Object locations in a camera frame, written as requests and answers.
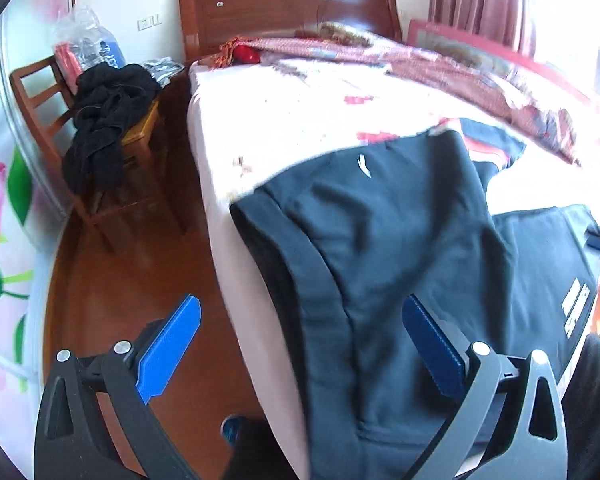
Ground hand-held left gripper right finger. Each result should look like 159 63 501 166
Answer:
401 294 567 480

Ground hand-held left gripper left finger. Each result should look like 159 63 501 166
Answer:
34 294 202 480

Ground dark navy pants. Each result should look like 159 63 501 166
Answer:
229 117 600 480

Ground blue shoe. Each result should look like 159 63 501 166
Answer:
220 414 246 446

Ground person's dark trouser leg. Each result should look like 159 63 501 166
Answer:
227 417 283 480

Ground flower print wardrobe door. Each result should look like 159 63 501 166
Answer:
0 0 76 480

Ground black clothes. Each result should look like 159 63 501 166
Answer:
62 64 163 196

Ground red patterned quilt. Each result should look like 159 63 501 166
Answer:
200 21 600 166

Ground dark wooden nightstand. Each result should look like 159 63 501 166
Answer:
155 71 193 161

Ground bed with white floral sheet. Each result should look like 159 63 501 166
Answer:
186 57 600 480

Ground pink curtain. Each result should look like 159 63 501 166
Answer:
427 0 538 58

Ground grey patterned cloth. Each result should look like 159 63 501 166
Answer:
141 56 186 88

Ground pink bed guard board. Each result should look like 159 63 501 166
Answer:
406 19 600 111

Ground wooden chair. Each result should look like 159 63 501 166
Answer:
9 55 188 253

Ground clear plastic bag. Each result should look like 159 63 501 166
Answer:
52 4 127 86

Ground floral pillow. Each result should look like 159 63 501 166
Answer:
320 21 381 46

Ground wooden headboard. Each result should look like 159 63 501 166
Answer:
177 0 403 63

